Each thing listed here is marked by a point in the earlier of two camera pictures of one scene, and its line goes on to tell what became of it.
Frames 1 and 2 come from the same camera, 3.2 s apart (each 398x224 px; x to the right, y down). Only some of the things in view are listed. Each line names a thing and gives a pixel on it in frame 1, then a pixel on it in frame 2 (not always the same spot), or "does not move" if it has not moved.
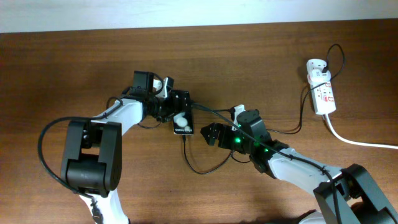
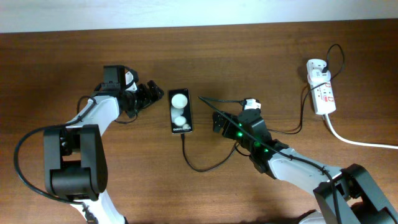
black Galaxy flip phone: [183, 122] does not move
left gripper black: [173, 107] -> [145, 98]
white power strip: [323, 98] does not move
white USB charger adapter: [314, 68] does not move
